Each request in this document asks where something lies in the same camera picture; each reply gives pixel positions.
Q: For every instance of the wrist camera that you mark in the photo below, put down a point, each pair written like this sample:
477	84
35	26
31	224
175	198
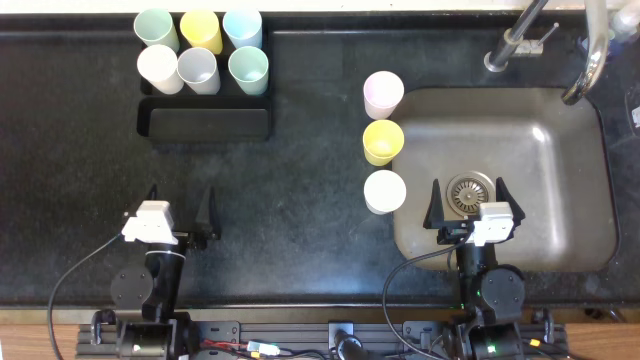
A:
495	222
150	222

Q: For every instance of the steel sink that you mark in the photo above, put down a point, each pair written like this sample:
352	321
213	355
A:
525	165

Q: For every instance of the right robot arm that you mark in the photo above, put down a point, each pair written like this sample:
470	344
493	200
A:
500	295

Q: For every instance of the pink cup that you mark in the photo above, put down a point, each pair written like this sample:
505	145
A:
383	92

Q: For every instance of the black tray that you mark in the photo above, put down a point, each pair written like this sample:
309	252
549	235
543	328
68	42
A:
210	125

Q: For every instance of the grey cup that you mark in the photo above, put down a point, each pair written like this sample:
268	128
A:
198	69

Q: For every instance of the steel tap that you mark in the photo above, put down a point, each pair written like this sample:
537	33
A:
500	50

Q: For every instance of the green cup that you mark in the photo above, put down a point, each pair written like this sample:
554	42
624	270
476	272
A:
248	69
155	27

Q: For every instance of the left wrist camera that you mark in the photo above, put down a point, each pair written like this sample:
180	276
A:
150	222

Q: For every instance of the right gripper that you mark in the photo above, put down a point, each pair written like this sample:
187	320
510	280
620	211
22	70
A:
452	234

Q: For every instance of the yellow cup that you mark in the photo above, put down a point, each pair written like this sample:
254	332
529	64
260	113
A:
383	141
200	29

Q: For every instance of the white cup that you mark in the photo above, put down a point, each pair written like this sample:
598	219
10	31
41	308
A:
384	191
159	67

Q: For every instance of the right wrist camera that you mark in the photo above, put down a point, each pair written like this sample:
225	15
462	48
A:
495	222

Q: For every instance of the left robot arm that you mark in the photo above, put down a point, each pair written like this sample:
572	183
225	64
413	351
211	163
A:
165	272

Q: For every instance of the mounting rail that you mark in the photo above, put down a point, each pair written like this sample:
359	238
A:
300	332

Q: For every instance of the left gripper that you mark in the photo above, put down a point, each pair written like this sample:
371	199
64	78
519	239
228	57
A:
187	238

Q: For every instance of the blue cup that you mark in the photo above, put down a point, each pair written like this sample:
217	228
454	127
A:
242	26

